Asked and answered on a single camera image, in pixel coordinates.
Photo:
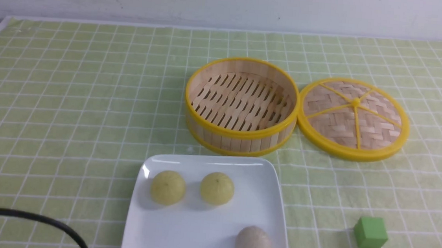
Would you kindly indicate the green cube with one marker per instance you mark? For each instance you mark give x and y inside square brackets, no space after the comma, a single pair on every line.
[370,232]

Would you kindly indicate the white steamed bun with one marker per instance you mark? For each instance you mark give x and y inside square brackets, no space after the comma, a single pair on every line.
[252,237]

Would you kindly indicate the bamboo steamer lid yellow rim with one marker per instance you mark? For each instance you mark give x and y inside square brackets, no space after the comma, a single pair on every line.
[352,120]

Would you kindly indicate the yellow steamed bun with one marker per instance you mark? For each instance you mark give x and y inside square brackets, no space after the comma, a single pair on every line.
[167,188]
[217,188]

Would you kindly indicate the white square plate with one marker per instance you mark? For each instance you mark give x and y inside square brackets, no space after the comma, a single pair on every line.
[193,223]

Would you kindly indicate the green checkered tablecloth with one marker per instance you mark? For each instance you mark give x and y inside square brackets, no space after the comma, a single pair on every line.
[83,105]

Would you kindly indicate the bamboo steamer basket yellow rim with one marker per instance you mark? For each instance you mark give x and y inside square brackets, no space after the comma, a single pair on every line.
[241,106]

